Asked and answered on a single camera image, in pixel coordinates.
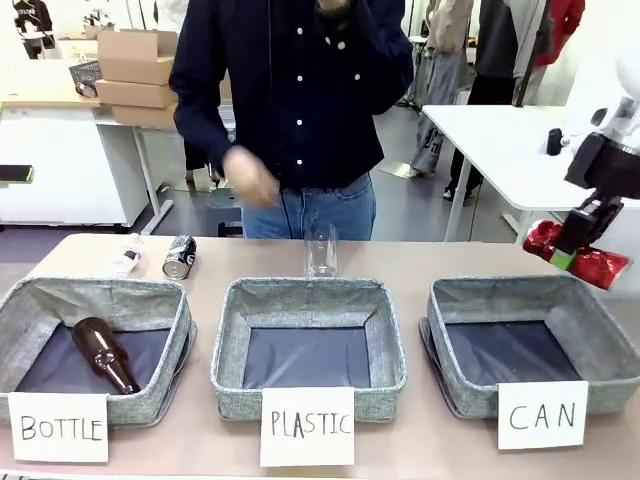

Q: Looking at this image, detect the person's right hand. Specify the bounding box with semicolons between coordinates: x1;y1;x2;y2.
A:
221;144;282;208

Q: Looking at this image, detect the bystander in black printed shirt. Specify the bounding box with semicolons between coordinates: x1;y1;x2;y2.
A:
11;0;55;61

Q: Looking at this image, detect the white paper sign CAN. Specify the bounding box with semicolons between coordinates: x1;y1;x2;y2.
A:
496;380;590;451

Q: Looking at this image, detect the clear plastic cup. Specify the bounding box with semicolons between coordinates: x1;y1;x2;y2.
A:
302;222;340;279

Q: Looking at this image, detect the white paper sign BOTTLE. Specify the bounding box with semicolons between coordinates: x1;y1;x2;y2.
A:
7;391;110;464

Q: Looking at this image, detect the grey fabric basket bottle label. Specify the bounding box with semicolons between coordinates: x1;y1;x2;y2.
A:
0;276;198;427

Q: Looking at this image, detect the person's navy shirt torso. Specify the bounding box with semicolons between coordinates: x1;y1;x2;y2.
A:
168;0;416;241

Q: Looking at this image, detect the white desk with legs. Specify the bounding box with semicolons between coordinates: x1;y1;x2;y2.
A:
94;102;237;236

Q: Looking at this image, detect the black drink can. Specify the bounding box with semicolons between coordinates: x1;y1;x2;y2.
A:
161;234;198;280

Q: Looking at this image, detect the person's right forearm navy sleeve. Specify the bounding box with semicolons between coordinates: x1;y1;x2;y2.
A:
168;29;242;167

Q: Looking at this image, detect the brown glass bottle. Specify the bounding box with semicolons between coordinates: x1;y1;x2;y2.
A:
70;316;142;396

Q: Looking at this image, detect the large open cardboard box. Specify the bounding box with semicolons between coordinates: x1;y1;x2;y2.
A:
96;29;179;86

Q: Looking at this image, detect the person's left forearm navy sleeve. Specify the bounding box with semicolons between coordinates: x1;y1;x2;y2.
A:
357;0;416;117

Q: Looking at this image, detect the white cabinet wooden top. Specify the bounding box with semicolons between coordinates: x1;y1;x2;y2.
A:
0;61;151;229

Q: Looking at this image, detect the crushed red can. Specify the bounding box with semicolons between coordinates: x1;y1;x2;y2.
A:
522;219;632;292

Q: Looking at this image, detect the bystander in beige grey skirt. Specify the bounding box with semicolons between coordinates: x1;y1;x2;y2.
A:
408;0;475;179

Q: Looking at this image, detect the grey fabric basket plastic label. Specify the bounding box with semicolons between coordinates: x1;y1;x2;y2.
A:
210;277;408;424

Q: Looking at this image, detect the flat cardboard box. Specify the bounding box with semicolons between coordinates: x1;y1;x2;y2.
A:
110;102;179;128
94;78;178;110

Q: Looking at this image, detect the small black cylinder device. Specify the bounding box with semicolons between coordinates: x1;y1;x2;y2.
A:
545;127;565;158

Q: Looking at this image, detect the white paper sign PLASTIC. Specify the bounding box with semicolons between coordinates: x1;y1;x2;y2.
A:
258;386;356;468

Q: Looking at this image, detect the crushed clear plastic bottle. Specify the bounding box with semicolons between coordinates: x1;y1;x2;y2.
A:
111;232;147;274

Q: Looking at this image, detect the red garment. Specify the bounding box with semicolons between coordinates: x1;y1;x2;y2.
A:
533;0;587;69

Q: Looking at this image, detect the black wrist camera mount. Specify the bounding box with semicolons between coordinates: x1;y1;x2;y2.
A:
564;132;640;203

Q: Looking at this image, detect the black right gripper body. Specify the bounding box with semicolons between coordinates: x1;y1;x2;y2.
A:
553;191;626;257

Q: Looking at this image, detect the grey fabric basket can label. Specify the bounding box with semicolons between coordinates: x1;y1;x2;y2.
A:
418;274;640;420

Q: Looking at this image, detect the black green flat device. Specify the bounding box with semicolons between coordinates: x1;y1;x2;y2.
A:
0;164;36;184

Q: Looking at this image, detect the white table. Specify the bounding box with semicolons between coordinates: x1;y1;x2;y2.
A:
420;104;640;244

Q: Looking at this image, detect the bystander in black grey coat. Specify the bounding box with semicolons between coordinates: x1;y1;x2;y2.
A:
442;0;551;202

